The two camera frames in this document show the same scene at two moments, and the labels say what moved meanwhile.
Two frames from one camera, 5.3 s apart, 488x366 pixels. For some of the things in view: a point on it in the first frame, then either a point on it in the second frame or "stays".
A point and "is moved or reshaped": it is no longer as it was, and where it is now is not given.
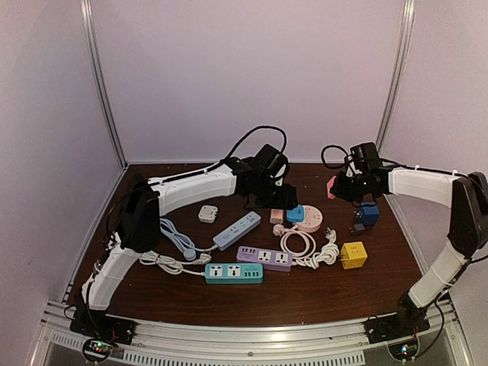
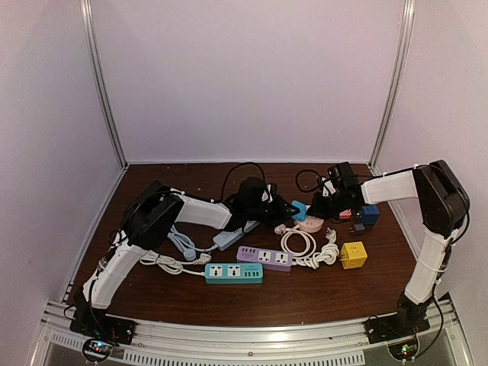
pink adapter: [329, 186] is moved or reshaped
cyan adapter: [296, 214] stays
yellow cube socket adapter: [353, 255] stays
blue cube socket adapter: [369, 213] stays
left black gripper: [287, 200] -> [283, 213]
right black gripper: [338, 188] -> [316, 210]
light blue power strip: [236, 231] stays
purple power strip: [270, 260] stays
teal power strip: [234, 273] stays
